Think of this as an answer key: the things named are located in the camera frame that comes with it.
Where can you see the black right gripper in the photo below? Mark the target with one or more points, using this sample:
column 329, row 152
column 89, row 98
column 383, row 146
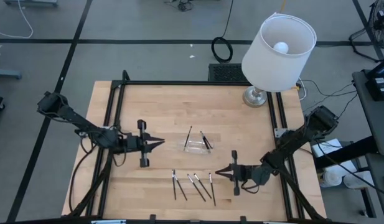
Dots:
column 244, row 174

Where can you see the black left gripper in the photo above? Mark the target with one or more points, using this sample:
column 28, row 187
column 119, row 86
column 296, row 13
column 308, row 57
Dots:
column 131, row 143

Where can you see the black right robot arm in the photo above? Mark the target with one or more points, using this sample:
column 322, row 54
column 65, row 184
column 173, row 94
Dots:
column 291, row 143

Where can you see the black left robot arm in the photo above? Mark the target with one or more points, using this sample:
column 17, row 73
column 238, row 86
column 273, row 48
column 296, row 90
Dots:
column 73, row 116

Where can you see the clear acrylic compartment container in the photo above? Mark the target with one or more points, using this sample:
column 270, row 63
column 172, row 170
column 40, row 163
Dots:
column 196, row 148

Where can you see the silver aluminium bar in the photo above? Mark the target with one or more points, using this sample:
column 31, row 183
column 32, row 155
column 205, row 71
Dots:
column 277, row 222
column 107, row 221

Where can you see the white cardboard box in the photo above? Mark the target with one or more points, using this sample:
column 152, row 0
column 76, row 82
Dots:
column 324, row 149

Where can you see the black mesh-top box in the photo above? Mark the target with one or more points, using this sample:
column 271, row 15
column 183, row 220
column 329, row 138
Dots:
column 226, row 73

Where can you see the white paper towel roll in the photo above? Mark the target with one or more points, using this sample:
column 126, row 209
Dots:
column 331, row 177
column 358, row 181

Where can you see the table lamp white shade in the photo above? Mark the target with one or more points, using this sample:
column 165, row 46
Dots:
column 272, row 71

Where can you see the black desk crossbar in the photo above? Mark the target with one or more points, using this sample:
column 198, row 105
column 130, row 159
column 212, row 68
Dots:
column 350, row 151

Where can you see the grey side desk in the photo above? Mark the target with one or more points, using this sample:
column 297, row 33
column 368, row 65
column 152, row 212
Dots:
column 376, row 124

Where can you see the grey furniture foot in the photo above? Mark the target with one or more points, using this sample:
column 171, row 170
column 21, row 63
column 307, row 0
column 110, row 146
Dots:
column 6, row 74

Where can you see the black box white labels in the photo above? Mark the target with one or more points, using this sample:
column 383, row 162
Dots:
column 378, row 93

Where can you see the grey furniture base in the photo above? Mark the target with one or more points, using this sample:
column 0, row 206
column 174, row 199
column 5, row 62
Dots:
column 30, row 2

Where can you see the black standing fan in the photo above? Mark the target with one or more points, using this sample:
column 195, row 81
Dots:
column 380, row 18

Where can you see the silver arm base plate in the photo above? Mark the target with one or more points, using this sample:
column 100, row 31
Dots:
column 278, row 133

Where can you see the black arched frame bracket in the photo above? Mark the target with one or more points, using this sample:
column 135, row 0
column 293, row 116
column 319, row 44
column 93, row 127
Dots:
column 125, row 76

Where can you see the black aluminium table frame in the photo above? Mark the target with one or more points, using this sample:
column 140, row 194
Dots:
column 194, row 83

